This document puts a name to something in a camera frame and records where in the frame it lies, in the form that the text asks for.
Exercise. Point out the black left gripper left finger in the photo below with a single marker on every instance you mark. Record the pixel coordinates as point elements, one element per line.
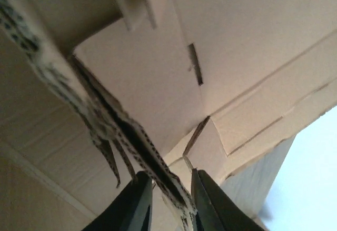
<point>130,210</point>

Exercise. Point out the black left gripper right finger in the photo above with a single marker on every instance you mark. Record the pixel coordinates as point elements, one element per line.
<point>215,210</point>

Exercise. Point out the brown cardboard box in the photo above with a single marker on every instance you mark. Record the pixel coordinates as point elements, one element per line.
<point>92,91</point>

